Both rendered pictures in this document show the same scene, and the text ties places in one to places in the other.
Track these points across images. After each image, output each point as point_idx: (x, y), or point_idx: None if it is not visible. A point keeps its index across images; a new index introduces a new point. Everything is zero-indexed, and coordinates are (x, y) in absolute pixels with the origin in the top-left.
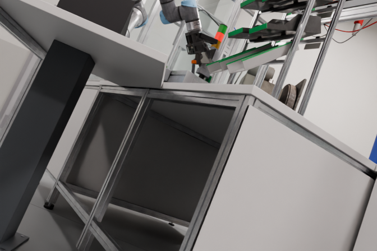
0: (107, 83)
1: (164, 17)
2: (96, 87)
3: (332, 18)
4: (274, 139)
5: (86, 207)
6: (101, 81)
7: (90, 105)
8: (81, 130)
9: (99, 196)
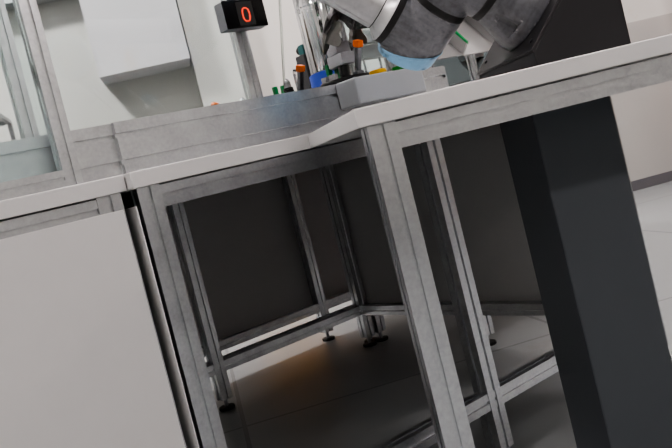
0: (217, 165)
1: None
2: (55, 211)
3: None
4: None
5: (425, 421)
6: (148, 172)
7: (123, 275)
8: (202, 351)
9: (481, 351)
